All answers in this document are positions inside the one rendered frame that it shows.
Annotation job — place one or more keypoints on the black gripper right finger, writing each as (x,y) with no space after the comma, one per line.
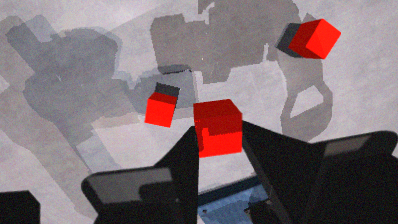
(292,171)

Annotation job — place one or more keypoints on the red cube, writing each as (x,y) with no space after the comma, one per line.
(160,109)
(315,39)
(218,125)

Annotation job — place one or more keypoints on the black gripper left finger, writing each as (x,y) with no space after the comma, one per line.
(173,180)

